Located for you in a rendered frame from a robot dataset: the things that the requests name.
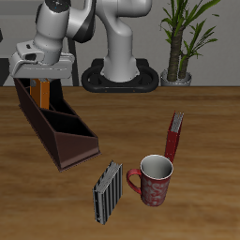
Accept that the black grey striped book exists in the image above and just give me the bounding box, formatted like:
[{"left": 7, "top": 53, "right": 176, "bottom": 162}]
[{"left": 92, "top": 159, "right": 124, "bottom": 226}]

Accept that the orange book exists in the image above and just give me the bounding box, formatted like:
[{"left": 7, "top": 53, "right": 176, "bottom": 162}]
[{"left": 29, "top": 78, "right": 52, "bottom": 111}]

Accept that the red book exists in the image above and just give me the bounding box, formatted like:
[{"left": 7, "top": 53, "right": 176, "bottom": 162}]
[{"left": 164, "top": 110, "right": 185, "bottom": 164}]

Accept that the red patterned mug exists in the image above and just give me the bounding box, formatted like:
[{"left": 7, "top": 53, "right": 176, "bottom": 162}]
[{"left": 126, "top": 154, "right": 175, "bottom": 207}]

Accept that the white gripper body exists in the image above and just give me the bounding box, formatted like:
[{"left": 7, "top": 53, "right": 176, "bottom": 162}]
[{"left": 8, "top": 51, "right": 76, "bottom": 80}]

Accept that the flat black base plate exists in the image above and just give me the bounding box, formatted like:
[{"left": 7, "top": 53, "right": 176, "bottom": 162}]
[{"left": 81, "top": 57, "right": 160, "bottom": 94}]

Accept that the green pot plant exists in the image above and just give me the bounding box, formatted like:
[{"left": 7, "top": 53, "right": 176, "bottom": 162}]
[{"left": 158, "top": 0, "right": 222, "bottom": 88}]

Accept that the dark brown desk caddy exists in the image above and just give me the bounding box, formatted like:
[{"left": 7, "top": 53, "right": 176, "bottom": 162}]
[{"left": 13, "top": 77, "right": 102, "bottom": 173}]

